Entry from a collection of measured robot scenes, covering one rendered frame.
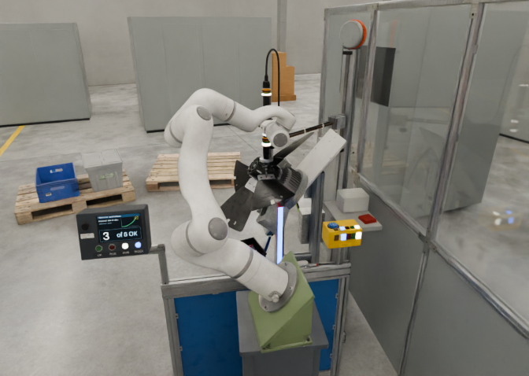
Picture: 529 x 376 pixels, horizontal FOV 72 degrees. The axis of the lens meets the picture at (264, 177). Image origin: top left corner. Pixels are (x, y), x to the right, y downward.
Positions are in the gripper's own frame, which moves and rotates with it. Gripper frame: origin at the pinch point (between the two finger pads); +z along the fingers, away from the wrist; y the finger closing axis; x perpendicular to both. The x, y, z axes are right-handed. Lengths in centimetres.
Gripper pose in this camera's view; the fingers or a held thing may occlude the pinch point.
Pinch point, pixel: (266, 121)
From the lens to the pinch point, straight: 184.1
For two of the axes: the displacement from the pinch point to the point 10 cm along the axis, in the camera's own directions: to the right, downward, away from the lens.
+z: -1.8, -3.9, 9.0
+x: 0.0, -9.2, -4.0
